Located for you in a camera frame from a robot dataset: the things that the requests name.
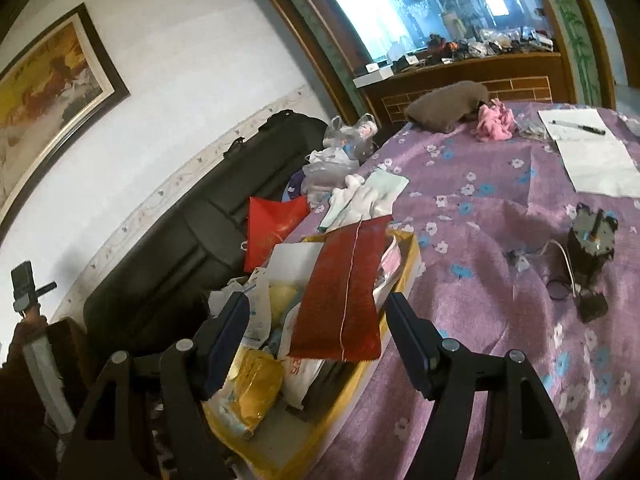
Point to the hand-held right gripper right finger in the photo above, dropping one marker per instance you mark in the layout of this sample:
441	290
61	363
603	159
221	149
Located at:
410	352

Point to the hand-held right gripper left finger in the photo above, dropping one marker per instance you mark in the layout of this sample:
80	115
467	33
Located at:
225	347

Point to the yellow packet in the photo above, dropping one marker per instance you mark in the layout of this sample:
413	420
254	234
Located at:
250	390

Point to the dark red cloth pouch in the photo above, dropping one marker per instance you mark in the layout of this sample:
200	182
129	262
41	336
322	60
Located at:
340	300

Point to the yellow rimmed cardboard box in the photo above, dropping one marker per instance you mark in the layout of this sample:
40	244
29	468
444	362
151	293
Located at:
325	440

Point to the purple floral tablecloth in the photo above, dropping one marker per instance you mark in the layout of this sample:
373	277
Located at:
475	310

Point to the pink and white packet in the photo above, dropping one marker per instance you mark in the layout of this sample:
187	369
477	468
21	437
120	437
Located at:
390	265

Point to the red bag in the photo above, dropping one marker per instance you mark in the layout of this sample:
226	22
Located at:
270	225

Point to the pale green glove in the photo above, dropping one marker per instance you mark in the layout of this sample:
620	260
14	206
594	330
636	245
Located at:
387	185

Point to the black electric motor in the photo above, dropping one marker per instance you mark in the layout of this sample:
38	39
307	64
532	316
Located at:
587	255

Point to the pink crumpled cloth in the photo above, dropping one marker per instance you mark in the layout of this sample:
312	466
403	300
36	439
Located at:
492	122

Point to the brown pillow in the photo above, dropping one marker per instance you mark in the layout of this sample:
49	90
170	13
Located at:
445	105

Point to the small clear plastic bag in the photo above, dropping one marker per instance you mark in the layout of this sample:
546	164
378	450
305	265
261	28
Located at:
532	130

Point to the white paper sheet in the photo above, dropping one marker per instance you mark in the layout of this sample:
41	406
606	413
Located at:
575	116
600	165

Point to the white flat box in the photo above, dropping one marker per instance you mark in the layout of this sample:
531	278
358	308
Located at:
372	77

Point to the black pen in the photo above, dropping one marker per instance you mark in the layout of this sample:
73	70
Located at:
577	127

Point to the wooden cabinet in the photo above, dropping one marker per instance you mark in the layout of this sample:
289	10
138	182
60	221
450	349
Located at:
525	67

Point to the clutter of small cabinet items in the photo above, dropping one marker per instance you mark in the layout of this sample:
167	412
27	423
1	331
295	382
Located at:
475	47

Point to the framed wall painting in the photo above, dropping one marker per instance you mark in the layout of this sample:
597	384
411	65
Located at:
45	95

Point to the large framed wall mirror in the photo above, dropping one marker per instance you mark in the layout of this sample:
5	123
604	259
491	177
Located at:
380	10

